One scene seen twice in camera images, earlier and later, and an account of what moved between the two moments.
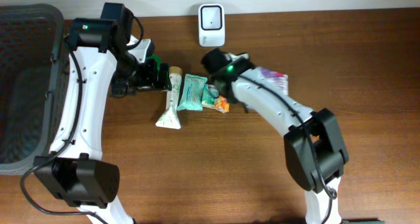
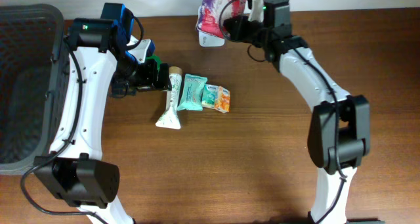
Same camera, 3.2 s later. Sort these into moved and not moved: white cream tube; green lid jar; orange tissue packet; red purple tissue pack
Moved: red purple tissue pack
Not moved: green lid jar; white cream tube; orange tissue packet
